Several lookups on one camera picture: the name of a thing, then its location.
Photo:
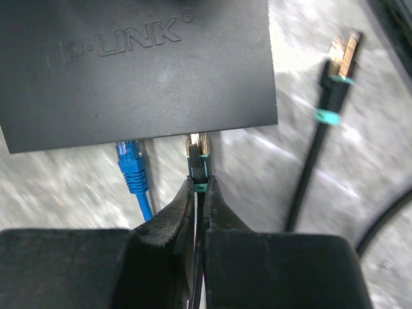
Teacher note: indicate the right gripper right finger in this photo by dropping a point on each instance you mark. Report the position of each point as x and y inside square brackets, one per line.
[247, 269]

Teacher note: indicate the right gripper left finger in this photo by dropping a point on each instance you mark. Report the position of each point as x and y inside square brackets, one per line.
[150, 266]

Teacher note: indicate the black network switch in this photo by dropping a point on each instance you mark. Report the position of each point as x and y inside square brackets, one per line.
[76, 73]

